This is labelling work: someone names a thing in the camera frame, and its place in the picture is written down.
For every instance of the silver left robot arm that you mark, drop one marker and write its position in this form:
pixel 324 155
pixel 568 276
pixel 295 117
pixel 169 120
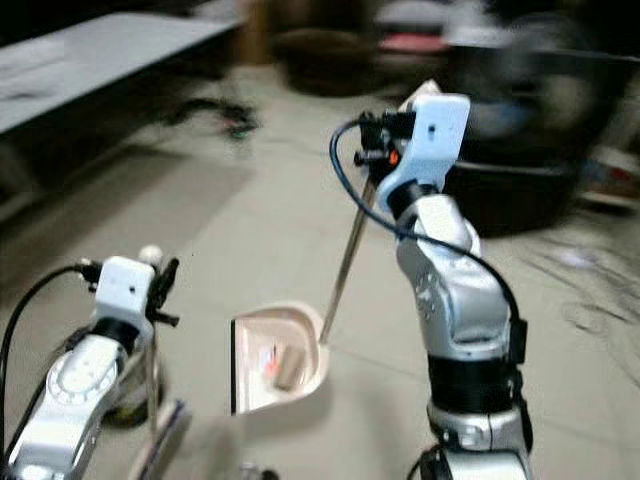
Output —
pixel 75 400

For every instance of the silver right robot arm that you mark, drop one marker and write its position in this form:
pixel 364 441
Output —
pixel 460 300

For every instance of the dark round basket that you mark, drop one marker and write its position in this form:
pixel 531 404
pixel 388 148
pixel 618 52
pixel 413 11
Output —
pixel 325 60

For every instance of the red cushion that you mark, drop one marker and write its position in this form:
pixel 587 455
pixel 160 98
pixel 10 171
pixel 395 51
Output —
pixel 412 43

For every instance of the small red scrap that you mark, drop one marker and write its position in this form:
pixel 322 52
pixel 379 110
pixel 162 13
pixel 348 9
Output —
pixel 270 367

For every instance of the black box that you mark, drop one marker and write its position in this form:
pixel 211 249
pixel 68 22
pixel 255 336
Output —
pixel 510 200

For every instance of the brown cardboard scrap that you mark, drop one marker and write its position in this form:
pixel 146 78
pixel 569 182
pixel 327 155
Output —
pixel 290 367

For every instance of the grey table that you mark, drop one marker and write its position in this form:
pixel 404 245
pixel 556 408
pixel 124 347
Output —
pixel 100 60

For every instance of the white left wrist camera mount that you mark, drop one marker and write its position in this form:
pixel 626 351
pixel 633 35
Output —
pixel 125 285

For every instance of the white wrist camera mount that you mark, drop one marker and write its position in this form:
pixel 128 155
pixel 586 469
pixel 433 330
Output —
pixel 125 285
pixel 440 130

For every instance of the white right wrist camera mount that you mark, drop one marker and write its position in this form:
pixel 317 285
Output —
pixel 440 130

